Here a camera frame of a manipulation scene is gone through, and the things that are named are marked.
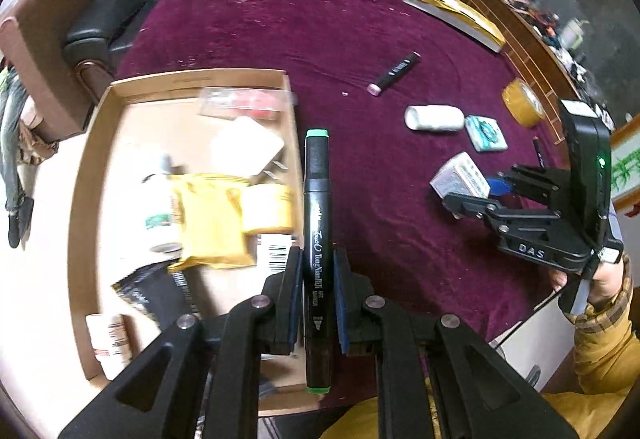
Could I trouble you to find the white bottle red label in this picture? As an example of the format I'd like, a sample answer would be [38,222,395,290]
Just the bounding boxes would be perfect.
[85,312,133,382]

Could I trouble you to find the shallow cardboard box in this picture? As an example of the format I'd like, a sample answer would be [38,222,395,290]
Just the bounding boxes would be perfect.
[70,68,328,412]

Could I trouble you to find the yellow tape roll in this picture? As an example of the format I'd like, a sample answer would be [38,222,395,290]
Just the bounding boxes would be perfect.
[501,78,546,126]

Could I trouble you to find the teal tissue packet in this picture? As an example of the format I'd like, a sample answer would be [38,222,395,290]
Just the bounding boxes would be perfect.
[464,115,508,154]

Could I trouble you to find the person's yellow jacket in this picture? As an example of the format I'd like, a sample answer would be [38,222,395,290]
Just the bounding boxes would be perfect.
[320,376,636,439]

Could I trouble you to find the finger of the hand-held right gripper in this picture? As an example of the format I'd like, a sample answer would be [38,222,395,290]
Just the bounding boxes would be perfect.
[486,163,573,212]
[442,192,566,232]

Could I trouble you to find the floral patterned cloth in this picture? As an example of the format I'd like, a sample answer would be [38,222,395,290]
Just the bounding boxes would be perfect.
[17,119,61,165]

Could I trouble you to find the white bottle green label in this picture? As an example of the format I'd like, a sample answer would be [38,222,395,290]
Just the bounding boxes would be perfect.
[140,172,183,255]

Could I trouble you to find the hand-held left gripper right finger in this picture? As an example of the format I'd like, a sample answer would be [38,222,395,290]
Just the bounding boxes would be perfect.
[334,246,581,439]

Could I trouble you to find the plain white bottle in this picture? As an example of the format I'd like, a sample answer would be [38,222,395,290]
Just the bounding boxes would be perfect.
[404,105,466,132]

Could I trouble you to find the white square box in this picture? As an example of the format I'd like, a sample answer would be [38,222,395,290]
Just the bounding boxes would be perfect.
[209,116,287,182]

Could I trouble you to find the yellow padded envelope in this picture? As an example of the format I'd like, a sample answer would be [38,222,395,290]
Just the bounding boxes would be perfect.
[401,0,507,54]

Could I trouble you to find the black foil packet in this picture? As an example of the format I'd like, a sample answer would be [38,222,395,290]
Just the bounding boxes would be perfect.
[111,263,201,335]

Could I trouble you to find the person's right hand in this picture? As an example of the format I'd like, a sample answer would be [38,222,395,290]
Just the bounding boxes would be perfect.
[587,255,632,315]

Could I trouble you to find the framed bamboo picture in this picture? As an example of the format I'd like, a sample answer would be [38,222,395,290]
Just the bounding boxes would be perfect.
[607,124,640,220]

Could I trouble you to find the white teapot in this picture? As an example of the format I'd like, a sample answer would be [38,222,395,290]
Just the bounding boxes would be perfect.
[560,16,593,47]

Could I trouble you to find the green-capped black marker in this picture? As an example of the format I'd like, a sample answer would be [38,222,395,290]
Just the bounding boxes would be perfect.
[303,129,335,395]

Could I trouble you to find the wooden sideboard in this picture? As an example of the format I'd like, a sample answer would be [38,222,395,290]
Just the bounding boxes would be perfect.
[440,0,640,220]

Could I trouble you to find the yellow foil packet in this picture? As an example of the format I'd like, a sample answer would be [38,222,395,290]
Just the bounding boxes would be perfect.
[170,173,256,272]

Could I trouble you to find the clear package red contents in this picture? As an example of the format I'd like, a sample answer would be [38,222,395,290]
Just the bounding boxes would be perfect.
[197,86,293,120]

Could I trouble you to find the pink-capped black marker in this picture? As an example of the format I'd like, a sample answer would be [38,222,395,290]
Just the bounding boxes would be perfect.
[367,52,421,96]

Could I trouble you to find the white barcode box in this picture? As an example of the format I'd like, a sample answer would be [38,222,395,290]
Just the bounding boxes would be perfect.
[256,233,301,280]

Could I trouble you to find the small white printed box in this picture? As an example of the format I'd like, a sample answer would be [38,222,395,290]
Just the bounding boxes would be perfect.
[430,152,490,220]

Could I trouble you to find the brown armchair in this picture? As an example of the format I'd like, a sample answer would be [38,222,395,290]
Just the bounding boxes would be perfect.
[0,0,118,142]

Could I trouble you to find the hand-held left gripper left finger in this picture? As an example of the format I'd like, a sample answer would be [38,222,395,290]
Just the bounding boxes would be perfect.
[57,246,303,439]

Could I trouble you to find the person's right forearm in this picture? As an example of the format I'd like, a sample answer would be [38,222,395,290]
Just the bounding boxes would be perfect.
[565,269,640,395]

